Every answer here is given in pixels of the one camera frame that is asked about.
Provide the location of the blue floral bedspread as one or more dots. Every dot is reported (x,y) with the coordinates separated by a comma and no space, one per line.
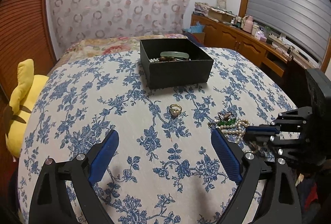
(165,169)

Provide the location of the blue tissue paper bag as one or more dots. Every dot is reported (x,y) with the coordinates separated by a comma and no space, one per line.
(197,28)

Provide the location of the green jade bangle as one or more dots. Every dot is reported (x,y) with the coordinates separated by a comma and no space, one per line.
(175,54)

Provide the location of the wooden sideboard cabinet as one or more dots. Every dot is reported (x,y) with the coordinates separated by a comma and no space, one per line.
(219,35)

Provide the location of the yellow plush toy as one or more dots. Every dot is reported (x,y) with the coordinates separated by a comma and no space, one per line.
(23,98)

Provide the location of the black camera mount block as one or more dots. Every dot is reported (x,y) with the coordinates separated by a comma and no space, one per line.
(319,90)

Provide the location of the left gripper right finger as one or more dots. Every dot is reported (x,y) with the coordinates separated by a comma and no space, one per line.
(229,154)

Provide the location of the pink bottle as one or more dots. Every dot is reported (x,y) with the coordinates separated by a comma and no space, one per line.
(248,23)

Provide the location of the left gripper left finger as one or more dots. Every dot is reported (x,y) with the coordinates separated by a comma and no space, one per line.
(100,156)

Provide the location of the rose floral quilt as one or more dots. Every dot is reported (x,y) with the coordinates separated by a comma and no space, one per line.
(89,48)

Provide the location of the grey window blind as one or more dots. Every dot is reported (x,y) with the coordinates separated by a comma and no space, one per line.
(307,22)

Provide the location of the black jewelry box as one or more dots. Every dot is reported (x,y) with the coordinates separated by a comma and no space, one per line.
(163,74)

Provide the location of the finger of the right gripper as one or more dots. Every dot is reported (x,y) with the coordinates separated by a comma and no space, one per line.
(259,139)
(263,130)

